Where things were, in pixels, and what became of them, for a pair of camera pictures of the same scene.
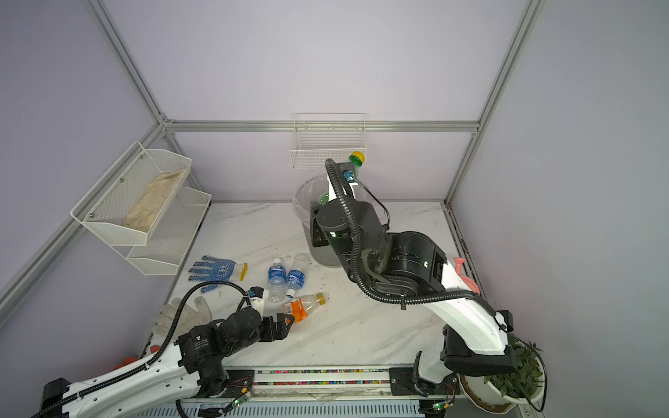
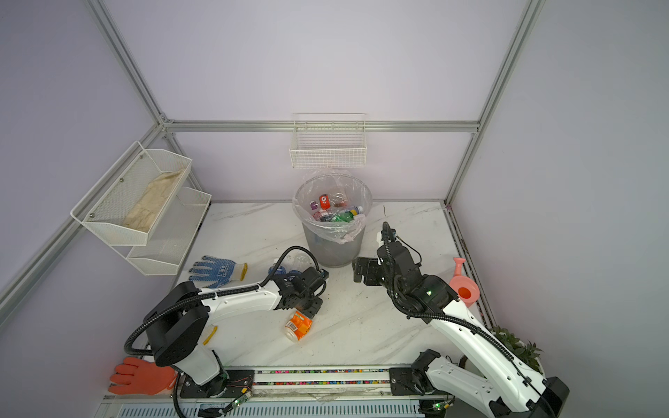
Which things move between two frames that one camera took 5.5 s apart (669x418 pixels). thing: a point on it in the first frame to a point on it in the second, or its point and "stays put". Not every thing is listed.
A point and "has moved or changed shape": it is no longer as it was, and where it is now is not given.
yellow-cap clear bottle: [300, 307] has moved or changed shape
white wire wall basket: [318, 137] stays put
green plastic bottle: [356, 158] has moved or changed shape
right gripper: [315, 237] to [368, 264]
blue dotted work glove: [213, 269] stays put
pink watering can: [458, 266] stays put
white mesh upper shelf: [106, 207] stays put
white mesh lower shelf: [172, 233] stays put
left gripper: [270, 333] to [312, 313]
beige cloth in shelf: [144, 213] stays put
